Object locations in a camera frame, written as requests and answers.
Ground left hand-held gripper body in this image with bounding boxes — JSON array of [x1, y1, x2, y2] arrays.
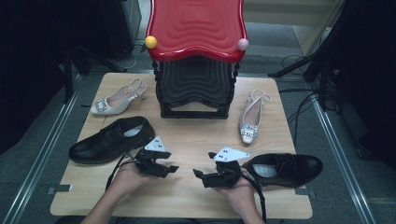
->
[[134, 135, 172, 179]]

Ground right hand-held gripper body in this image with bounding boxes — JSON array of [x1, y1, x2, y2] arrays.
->
[[202, 147, 250, 189]]

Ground white slingback heeled shoe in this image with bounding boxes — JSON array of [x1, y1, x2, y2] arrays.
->
[[91, 77, 148, 116], [238, 89, 272, 145]]

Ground black leather shoe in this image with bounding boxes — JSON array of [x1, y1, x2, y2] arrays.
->
[[68, 116, 156, 165], [242, 152, 324, 189]]

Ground red and black shoe rack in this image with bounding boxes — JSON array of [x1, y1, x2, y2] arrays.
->
[[144, 0, 250, 119]]

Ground person's left hand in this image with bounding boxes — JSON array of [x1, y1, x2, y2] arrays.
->
[[106, 161, 157, 199]]

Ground person's right hand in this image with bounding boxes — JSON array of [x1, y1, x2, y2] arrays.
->
[[218, 176, 257, 216]]

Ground black cabinet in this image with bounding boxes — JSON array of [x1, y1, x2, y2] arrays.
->
[[99, 0, 143, 61]]

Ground black tripod stand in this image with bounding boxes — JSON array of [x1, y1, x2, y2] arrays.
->
[[267, 0, 347, 110]]

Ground dark curtain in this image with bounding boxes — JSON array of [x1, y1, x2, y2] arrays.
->
[[0, 0, 71, 155], [323, 0, 396, 171]]

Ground left hand-held gripper cable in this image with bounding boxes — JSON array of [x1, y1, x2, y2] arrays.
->
[[105, 141, 148, 191]]

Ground hand-held gripper cable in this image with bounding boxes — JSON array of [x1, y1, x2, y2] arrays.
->
[[228, 167, 268, 223], [105, 141, 148, 191]]

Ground right hand-held gripper cable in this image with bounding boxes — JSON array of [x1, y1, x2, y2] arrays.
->
[[228, 167, 268, 223]]

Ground metal table bracket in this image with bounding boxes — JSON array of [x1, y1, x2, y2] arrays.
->
[[47, 184, 73, 195], [295, 187, 317, 199]]

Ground black floor cables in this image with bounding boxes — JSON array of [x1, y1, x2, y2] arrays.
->
[[278, 55, 323, 138]]

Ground white floor cable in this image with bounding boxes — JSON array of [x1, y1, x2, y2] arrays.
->
[[118, 45, 142, 71]]

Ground metal floor rail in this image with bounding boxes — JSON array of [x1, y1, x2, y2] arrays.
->
[[1, 74, 83, 224], [311, 92, 377, 224]]

